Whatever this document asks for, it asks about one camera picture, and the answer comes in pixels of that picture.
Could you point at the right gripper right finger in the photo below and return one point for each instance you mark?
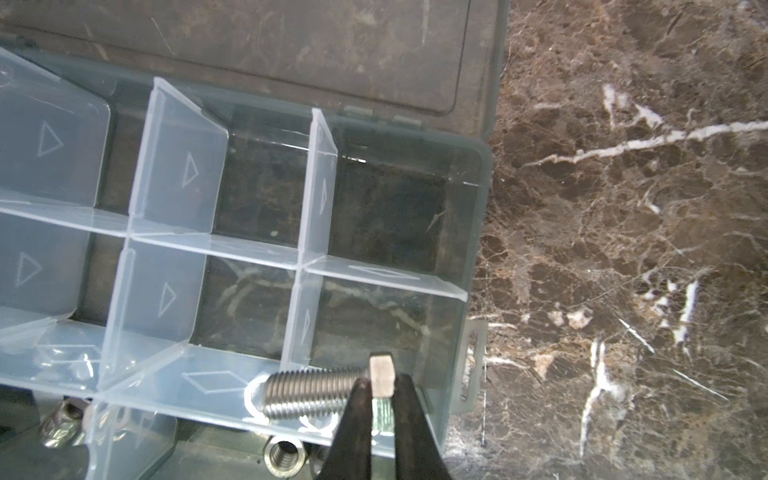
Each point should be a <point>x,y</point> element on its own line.
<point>416,453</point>

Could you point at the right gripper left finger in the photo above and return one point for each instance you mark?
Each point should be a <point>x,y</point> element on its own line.
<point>349,456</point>

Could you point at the silver hex nuts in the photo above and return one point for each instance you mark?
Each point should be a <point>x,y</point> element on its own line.
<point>287,457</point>

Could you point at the silver hex bolt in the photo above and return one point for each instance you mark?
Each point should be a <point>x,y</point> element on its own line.
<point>320,392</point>

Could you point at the silver wing nuts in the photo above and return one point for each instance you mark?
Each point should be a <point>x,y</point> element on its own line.
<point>66,425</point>

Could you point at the grey compartment organizer box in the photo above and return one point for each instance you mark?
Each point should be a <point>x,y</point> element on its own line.
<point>196,195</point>

